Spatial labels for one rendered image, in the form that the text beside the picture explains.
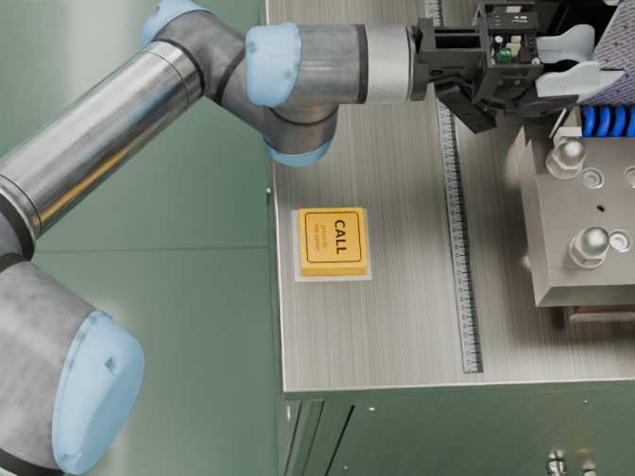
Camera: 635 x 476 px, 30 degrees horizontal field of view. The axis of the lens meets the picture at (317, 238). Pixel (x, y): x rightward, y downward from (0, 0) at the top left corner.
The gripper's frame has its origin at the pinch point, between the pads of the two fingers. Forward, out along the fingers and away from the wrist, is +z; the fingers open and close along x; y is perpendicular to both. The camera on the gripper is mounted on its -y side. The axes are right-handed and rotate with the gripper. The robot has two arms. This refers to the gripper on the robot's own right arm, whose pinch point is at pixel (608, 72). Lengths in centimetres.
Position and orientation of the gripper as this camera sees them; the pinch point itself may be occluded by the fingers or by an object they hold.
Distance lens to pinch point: 120.5
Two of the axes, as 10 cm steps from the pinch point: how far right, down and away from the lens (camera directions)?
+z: 10.0, -0.2, 0.8
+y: 0.7, -3.8, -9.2
